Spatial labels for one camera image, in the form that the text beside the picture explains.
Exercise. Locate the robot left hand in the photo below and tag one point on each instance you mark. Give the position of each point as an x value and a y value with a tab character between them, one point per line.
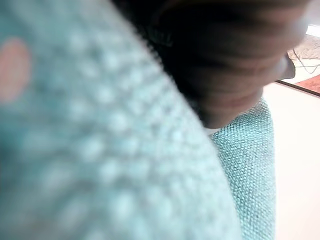
220	57

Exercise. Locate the red brown rug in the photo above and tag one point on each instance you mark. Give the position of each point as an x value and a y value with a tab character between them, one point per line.
308	86

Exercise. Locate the teal woven cushion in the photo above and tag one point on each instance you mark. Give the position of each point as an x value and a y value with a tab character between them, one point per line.
100	140

